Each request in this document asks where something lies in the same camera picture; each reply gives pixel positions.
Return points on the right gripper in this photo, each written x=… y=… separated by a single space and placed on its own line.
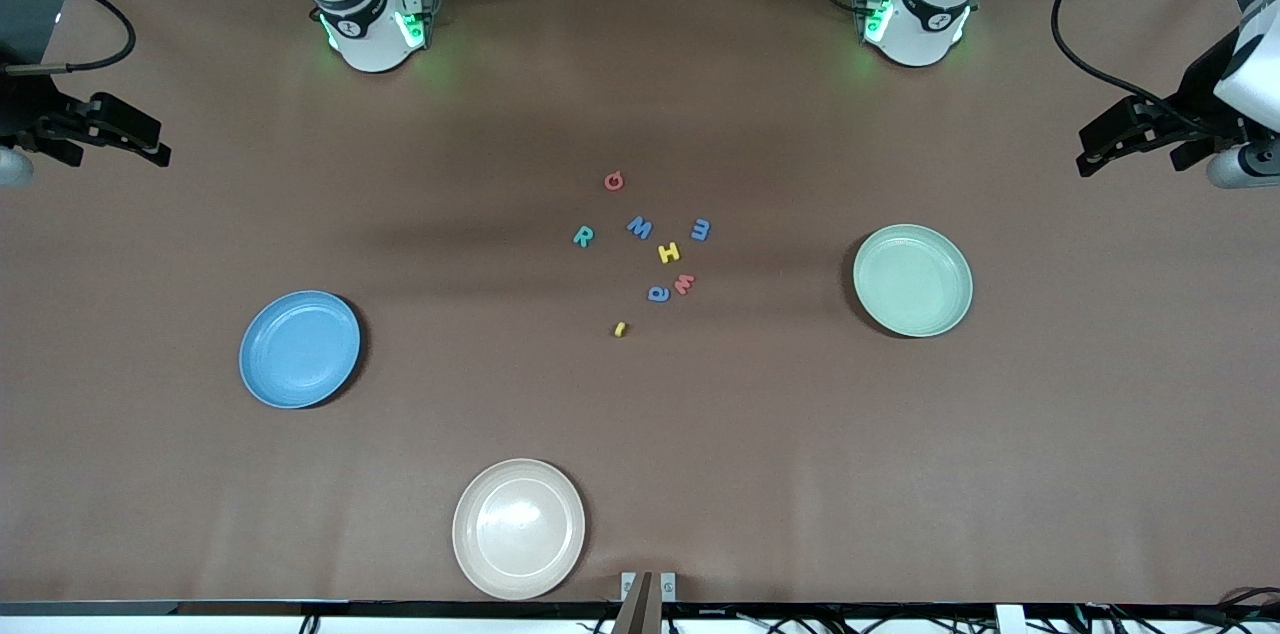
x=22 y=110

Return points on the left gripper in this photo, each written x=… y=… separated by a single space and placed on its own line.
x=1196 y=99

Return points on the blue foam small letter m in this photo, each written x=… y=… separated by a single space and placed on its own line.
x=701 y=230

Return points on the red foam letter w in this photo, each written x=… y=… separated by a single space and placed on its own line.
x=684 y=283

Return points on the yellow foam letter H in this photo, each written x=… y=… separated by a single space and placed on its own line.
x=668 y=252

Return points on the teal foam letter R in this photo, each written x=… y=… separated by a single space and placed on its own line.
x=582 y=236

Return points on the blue foam capital letter M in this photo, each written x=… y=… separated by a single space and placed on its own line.
x=640 y=228

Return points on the red foam letter G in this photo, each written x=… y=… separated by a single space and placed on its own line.
x=613 y=182

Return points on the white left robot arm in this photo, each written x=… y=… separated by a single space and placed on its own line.
x=925 y=14

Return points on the pale green plate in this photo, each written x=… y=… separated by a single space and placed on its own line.
x=912 y=280

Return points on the blue plate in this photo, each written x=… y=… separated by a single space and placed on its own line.
x=300 y=350

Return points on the blue foam letter a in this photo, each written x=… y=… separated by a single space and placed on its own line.
x=657 y=294

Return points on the beige plate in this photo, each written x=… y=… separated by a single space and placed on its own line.
x=519 y=529

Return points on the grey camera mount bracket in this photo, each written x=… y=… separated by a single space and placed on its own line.
x=648 y=594

